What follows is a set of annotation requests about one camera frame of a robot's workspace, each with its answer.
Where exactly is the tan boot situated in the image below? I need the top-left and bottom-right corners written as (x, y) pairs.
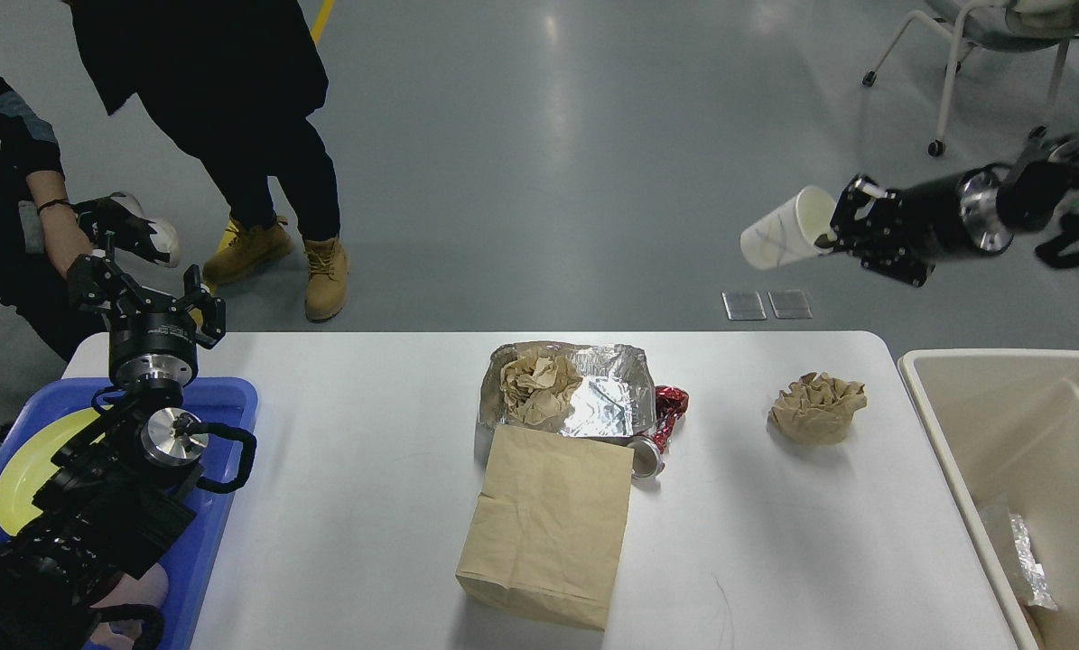
top-left (201, 217), bottom-right (293, 287)
top-left (303, 236), bottom-right (349, 322)

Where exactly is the crumpled brown paper ball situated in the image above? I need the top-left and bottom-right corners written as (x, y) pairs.
top-left (767, 373), bottom-right (868, 447)

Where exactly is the crumpled brown paper in tray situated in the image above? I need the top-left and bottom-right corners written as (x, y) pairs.
top-left (498, 349), bottom-right (583, 428)

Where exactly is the seated person in black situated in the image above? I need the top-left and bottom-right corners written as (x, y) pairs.
top-left (0, 77), bottom-right (105, 361)

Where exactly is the standing person in black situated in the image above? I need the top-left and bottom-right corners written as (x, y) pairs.
top-left (70, 1), bottom-right (340, 240)

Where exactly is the tan boot right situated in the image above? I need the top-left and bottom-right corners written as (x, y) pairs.
top-left (303, 236), bottom-right (349, 322)

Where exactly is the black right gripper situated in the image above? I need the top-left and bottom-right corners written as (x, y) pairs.
top-left (828, 166), bottom-right (1014, 288)

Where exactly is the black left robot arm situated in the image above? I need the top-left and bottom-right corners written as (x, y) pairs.
top-left (0, 252), bottom-right (257, 649)

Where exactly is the foil container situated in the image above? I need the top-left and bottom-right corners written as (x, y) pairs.
top-left (978, 493), bottom-right (1058, 610)

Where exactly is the crushed red can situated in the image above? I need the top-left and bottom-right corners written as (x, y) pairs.
top-left (626, 385), bottom-right (689, 478)

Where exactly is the floor outlet plate right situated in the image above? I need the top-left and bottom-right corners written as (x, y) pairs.
top-left (767, 292), bottom-right (814, 320)

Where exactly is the white office chair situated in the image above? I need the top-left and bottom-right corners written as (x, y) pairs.
top-left (861, 1), bottom-right (1079, 158)

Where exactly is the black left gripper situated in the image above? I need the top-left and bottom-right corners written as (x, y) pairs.
top-left (66, 254), bottom-right (227, 388)

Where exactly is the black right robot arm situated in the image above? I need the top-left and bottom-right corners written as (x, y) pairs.
top-left (814, 132), bottom-right (1079, 287)

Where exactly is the yellow plastic plate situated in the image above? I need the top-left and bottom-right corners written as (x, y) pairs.
top-left (0, 408), bottom-right (100, 536)

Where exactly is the foil tray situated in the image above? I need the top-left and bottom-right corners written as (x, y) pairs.
top-left (478, 341), bottom-right (656, 439)

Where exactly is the tan boot left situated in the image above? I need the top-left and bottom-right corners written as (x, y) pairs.
top-left (201, 217), bottom-right (293, 287)

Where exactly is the floor outlet plate left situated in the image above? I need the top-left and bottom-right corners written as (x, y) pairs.
top-left (721, 292), bottom-right (767, 321)

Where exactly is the brown paper bag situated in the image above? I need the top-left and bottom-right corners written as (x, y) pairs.
top-left (455, 425), bottom-right (633, 632)

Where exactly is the white paper cup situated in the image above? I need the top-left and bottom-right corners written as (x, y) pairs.
top-left (739, 186), bottom-right (839, 270)

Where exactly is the beige waste bin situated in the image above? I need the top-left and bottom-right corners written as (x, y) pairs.
top-left (899, 348), bottom-right (1079, 649)

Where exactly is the floor outlet plate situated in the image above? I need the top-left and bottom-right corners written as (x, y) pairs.
top-left (721, 292), bottom-right (767, 321)
top-left (767, 292), bottom-right (814, 320)

